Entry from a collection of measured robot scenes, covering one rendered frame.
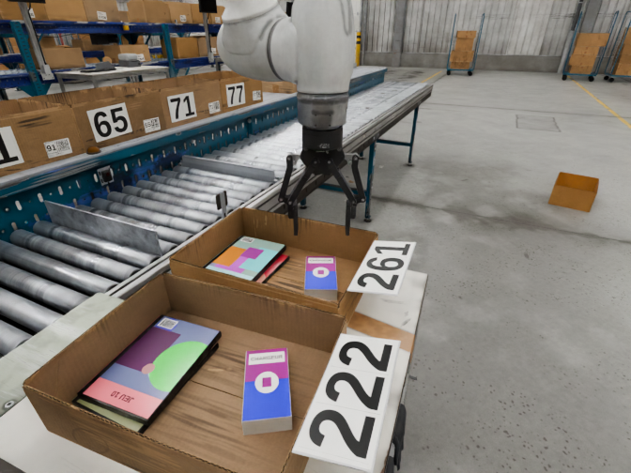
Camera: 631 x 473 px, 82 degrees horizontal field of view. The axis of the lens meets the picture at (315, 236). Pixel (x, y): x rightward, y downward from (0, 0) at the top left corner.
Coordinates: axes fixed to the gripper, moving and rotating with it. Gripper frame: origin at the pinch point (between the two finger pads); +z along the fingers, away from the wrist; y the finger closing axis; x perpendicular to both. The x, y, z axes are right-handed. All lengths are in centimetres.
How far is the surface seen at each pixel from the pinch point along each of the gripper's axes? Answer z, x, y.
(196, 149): 14, 103, -59
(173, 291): 10.1, -10.1, -29.7
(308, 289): 12.2, -6.6, -2.8
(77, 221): 14, 28, -73
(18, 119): -12, 43, -90
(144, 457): 10.7, -42.2, -22.2
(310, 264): 12.1, 2.8, -2.6
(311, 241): 12.4, 13.6, -2.6
